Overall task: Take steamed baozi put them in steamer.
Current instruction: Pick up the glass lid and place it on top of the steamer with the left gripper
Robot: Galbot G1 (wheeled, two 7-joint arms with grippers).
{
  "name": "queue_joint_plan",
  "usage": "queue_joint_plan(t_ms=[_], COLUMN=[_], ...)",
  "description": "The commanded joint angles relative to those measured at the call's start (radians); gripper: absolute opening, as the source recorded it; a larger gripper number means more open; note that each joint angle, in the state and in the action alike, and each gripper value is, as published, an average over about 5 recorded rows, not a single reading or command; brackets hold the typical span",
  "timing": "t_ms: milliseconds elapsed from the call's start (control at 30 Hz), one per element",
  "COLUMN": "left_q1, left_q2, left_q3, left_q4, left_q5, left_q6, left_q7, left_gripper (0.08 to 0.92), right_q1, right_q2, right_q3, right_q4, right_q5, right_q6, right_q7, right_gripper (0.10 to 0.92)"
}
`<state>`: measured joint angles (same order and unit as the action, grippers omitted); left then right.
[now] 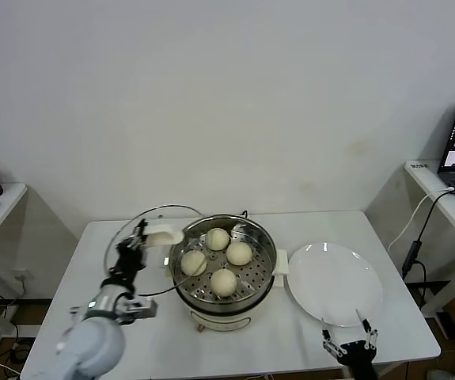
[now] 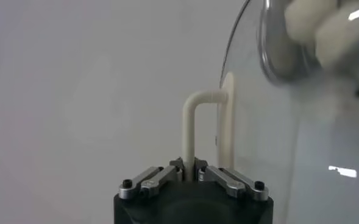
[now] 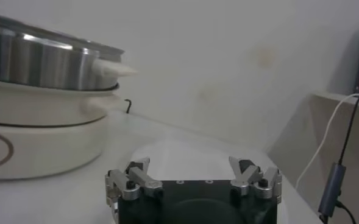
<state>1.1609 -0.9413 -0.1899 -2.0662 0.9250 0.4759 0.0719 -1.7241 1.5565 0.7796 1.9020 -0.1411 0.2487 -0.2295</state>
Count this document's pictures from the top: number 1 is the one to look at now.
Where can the white electric cooker pot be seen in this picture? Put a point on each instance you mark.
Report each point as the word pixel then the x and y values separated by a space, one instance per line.
pixel 219 318

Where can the perforated steel steamer basket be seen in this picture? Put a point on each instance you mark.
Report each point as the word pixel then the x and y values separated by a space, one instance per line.
pixel 258 277

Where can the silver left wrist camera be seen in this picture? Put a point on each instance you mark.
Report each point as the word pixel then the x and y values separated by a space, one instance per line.
pixel 142 308

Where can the white steamed baozi bun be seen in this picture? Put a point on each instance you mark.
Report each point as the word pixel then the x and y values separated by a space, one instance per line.
pixel 193 263
pixel 223 283
pixel 217 238
pixel 238 253

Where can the white wall socket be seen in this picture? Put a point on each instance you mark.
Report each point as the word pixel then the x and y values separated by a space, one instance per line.
pixel 20 273

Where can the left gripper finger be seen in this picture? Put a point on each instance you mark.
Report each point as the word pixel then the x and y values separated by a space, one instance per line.
pixel 136 242
pixel 142 229

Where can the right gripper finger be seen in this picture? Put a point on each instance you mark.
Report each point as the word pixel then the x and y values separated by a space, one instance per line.
pixel 371 338
pixel 330 342

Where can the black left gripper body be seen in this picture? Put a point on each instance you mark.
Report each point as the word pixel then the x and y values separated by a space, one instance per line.
pixel 128 261

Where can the white side table with label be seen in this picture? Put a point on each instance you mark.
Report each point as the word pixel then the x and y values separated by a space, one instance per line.
pixel 452 213

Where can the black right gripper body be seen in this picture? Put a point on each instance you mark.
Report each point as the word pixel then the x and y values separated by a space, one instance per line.
pixel 357 356

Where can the small printed table label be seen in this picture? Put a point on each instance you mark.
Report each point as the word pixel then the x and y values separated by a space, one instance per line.
pixel 419 165

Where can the white round plate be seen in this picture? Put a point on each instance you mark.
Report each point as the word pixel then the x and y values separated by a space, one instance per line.
pixel 330 285

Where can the grey shoe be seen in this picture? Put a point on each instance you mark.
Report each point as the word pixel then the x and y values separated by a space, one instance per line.
pixel 440 374

